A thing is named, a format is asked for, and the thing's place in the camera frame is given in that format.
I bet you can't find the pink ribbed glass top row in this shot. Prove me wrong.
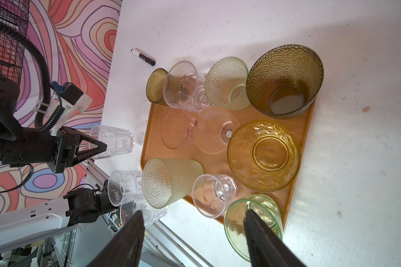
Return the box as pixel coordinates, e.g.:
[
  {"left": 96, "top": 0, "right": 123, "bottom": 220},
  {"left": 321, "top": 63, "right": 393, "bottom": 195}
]
[{"left": 160, "top": 109, "right": 196, "bottom": 150}]

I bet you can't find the black wire basket left wall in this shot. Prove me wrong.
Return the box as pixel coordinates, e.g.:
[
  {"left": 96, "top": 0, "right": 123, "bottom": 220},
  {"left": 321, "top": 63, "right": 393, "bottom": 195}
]
[{"left": 0, "top": 0, "right": 30, "bottom": 85}]

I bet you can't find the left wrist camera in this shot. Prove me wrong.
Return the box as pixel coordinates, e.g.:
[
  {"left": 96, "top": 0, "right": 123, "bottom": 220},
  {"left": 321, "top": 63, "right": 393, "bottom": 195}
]
[{"left": 33, "top": 81, "right": 93, "bottom": 136}]

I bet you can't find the clear faceted glass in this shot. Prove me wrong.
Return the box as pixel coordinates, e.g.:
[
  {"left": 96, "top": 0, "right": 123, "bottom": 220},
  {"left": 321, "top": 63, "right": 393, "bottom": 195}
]
[{"left": 163, "top": 61, "right": 213, "bottom": 113}]

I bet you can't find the orange brown plastic tray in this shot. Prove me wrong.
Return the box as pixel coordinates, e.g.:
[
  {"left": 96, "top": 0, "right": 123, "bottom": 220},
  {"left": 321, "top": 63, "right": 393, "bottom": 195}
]
[{"left": 140, "top": 96, "right": 316, "bottom": 229}]

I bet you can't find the bright green faceted glass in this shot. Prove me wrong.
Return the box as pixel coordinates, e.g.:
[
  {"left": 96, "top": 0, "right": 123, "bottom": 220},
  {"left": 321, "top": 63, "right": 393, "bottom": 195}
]
[{"left": 224, "top": 193, "right": 283, "bottom": 262}]

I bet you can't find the olive brown textured glass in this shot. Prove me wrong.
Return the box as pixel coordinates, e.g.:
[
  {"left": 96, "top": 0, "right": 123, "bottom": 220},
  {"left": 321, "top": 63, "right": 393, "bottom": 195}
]
[{"left": 246, "top": 44, "right": 325, "bottom": 120}]

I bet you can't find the pale green glass front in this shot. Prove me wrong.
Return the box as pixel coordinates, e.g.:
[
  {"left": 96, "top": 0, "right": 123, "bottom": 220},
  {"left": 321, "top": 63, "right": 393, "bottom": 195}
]
[{"left": 141, "top": 158, "right": 205, "bottom": 209}]

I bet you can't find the small clear glass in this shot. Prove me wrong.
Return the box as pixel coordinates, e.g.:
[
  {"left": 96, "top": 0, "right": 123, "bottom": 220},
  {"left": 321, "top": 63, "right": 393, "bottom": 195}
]
[{"left": 192, "top": 174, "right": 237, "bottom": 219}]

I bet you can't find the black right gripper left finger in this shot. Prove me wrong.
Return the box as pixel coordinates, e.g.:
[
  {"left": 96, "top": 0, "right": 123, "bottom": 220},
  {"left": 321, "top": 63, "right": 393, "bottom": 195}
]
[{"left": 88, "top": 210, "right": 145, "bottom": 267}]

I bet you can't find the yellow faceted glass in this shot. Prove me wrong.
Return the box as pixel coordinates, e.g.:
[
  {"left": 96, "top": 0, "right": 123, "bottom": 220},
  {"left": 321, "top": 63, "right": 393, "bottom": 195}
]
[{"left": 227, "top": 121, "right": 301, "bottom": 192}]

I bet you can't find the black and white marker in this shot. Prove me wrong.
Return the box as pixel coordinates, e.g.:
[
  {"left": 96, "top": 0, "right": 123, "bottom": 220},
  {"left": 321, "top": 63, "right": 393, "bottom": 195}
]
[{"left": 131, "top": 48, "right": 156, "bottom": 66}]

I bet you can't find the olive glass front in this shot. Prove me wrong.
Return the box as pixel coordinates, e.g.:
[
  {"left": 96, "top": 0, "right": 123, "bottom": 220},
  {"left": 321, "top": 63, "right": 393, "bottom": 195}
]
[{"left": 146, "top": 68, "right": 168, "bottom": 106}]

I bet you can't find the pale green textured glass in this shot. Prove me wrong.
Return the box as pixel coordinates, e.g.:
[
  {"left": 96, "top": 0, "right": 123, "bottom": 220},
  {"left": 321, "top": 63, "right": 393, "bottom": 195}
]
[{"left": 205, "top": 57, "right": 250, "bottom": 111}]

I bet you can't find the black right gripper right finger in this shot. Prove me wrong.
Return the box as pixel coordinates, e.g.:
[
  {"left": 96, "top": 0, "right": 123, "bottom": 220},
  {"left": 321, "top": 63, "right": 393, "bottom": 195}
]
[{"left": 244, "top": 210, "right": 305, "bottom": 267}]

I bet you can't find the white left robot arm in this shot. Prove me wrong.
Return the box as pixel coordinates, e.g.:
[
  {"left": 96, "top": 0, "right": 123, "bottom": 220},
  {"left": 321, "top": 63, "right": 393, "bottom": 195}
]
[{"left": 0, "top": 21, "right": 107, "bottom": 173}]

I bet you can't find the pink textured glass front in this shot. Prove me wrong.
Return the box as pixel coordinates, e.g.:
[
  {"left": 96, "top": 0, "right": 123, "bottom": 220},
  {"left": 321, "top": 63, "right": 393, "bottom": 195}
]
[{"left": 193, "top": 106, "right": 241, "bottom": 155}]

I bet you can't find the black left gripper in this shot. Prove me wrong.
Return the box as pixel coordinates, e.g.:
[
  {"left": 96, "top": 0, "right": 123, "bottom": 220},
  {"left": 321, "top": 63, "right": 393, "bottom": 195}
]
[{"left": 0, "top": 127, "right": 107, "bottom": 173}]

